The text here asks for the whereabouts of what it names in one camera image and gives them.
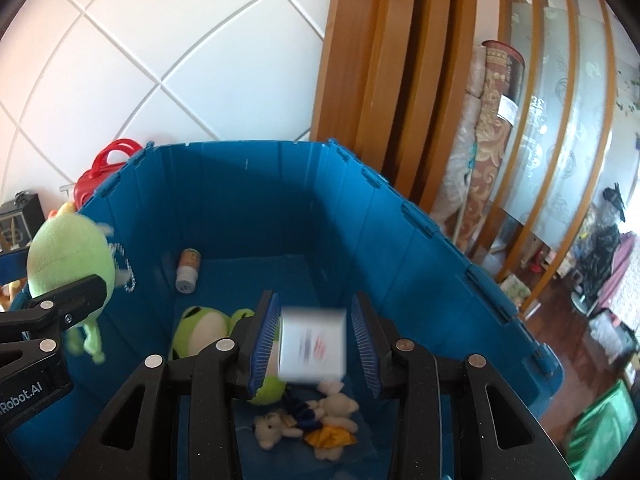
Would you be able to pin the small white bear plush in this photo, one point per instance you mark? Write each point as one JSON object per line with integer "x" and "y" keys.
{"x": 271, "y": 428}

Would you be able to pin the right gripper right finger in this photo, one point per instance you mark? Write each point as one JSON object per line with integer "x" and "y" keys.
{"x": 442, "y": 403}

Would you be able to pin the blue folding crate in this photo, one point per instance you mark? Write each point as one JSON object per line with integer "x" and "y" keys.
{"x": 306, "y": 220}

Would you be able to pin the cream bear plush yellow skirt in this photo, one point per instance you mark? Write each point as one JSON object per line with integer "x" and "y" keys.
{"x": 337, "y": 428}

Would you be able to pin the rolled patterned carpet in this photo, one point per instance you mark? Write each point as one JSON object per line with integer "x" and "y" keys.
{"x": 490, "y": 106}

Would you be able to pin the black gift bag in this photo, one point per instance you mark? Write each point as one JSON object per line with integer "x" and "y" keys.
{"x": 20, "y": 220}

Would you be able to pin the wooden curved screen frame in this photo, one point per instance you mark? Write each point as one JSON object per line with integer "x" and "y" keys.
{"x": 391, "y": 86}

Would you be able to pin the small white medicine bottle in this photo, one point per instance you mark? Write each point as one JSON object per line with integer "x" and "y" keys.
{"x": 187, "y": 271}

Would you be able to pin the red toy suitcase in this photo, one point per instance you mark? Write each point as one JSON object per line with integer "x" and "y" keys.
{"x": 101, "y": 169}

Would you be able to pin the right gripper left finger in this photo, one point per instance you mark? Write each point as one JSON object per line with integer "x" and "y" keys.
{"x": 136, "y": 435}

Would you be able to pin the white medicine box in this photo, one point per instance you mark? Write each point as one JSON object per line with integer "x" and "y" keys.
{"x": 312, "y": 345}

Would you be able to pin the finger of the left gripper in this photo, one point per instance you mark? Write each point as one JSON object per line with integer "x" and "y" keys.
{"x": 50, "y": 314}

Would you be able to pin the light green plush toy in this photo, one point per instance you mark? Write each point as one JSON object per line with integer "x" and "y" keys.
{"x": 67, "y": 248}

